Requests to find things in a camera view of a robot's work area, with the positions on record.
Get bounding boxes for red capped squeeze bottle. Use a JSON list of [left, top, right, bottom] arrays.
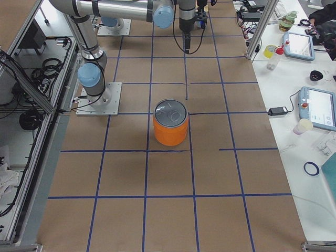
[[266, 45, 285, 70]]

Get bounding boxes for aluminium frame post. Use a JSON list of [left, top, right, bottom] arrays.
[[245, 0, 278, 60]]

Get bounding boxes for blue tape ring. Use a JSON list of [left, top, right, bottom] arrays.
[[303, 161, 320, 176]]

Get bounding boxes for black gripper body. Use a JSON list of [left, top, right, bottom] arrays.
[[179, 15, 208, 34]]

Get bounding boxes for teach pendant tablet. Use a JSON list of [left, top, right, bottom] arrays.
[[298, 87, 335, 131], [283, 31, 315, 61]]

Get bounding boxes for teach pendant tablet near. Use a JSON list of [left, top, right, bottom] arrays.
[[298, 87, 335, 131]]

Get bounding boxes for yellow tape roll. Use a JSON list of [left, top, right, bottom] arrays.
[[263, 45, 277, 59]]

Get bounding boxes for black bowl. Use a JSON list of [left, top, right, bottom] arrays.
[[309, 70, 323, 82]]

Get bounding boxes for white cloth rag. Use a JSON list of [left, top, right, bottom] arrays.
[[1, 163, 19, 197]]

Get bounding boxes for teach pendant tablet far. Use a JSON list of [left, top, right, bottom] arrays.
[[283, 31, 315, 61]]

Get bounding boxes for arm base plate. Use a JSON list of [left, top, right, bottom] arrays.
[[97, 18, 131, 37], [76, 82, 122, 116]]

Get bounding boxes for black power adapter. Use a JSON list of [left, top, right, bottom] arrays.
[[267, 107, 289, 116]]

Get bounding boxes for orange cylindrical container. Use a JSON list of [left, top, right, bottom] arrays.
[[153, 99, 188, 146]]

